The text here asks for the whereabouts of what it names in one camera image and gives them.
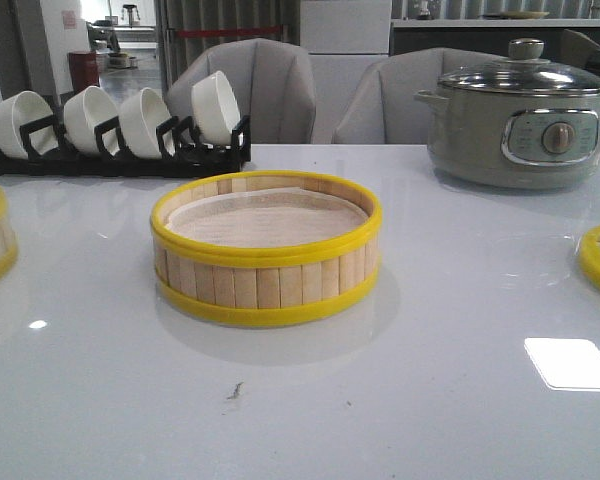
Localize white steamer liner cloth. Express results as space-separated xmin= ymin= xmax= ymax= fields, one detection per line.
xmin=166 ymin=187 xmax=368 ymax=248

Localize bamboo steamer tray yellow rims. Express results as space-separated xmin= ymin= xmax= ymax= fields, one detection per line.
xmin=150 ymin=170 xmax=382 ymax=327

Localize black bowl rack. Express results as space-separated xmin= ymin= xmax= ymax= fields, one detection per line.
xmin=0 ymin=114 xmax=251 ymax=179

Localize white bowl rightmost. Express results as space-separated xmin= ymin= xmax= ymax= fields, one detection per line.
xmin=191 ymin=70 xmax=241 ymax=146

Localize white bowl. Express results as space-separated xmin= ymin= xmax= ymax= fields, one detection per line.
xmin=119 ymin=87 xmax=172 ymax=160
xmin=0 ymin=90 xmax=53 ymax=159
xmin=63 ymin=86 xmax=118 ymax=156
xmin=191 ymin=70 xmax=241 ymax=146

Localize grey chair right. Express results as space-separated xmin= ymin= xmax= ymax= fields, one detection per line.
xmin=331 ymin=48 xmax=497 ymax=145

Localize grey chair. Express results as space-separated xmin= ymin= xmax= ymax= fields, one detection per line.
xmin=331 ymin=48 xmax=497 ymax=145
xmin=166 ymin=38 xmax=316 ymax=144

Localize grey chair left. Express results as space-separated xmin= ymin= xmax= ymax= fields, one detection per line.
xmin=166 ymin=38 xmax=316 ymax=144

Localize white cabinet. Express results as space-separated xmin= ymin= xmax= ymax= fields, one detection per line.
xmin=299 ymin=1 xmax=392 ymax=144

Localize grey-green electric cooking pot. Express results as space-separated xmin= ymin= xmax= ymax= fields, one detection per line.
xmin=415 ymin=87 xmax=600 ymax=190

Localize red barrier belt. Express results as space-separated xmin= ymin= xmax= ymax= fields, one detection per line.
xmin=164 ymin=24 xmax=287 ymax=40

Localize red bin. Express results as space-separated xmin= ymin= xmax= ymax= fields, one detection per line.
xmin=67 ymin=51 xmax=100 ymax=93

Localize dark counter with shelf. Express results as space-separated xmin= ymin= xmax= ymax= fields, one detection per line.
xmin=389 ymin=19 xmax=600 ymax=61

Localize glass pot lid with knob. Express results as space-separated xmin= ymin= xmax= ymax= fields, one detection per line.
xmin=438 ymin=38 xmax=600 ymax=96

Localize white bowl far left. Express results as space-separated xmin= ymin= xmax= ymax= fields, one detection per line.
xmin=0 ymin=90 xmax=53 ymax=159

